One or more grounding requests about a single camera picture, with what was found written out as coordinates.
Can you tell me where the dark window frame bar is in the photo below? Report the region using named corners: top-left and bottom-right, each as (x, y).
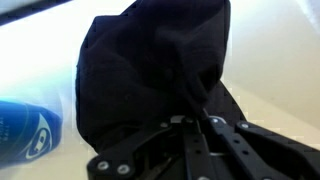
top-left (0, 0), bottom-right (73, 27)

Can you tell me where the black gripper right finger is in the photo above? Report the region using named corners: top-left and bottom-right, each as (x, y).
top-left (201, 115), bottom-right (320, 180)

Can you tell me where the blue tumbler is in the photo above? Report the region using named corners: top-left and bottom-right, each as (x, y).
top-left (0, 99), bottom-right (64, 168)

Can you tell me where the black cap with yellow lettering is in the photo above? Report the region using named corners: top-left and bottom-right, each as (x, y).
top-left (74, 0), bottom-right (248, 154)

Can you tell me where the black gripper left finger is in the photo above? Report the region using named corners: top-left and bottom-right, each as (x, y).
top-left (87, 115), bottom-right (218, 180)

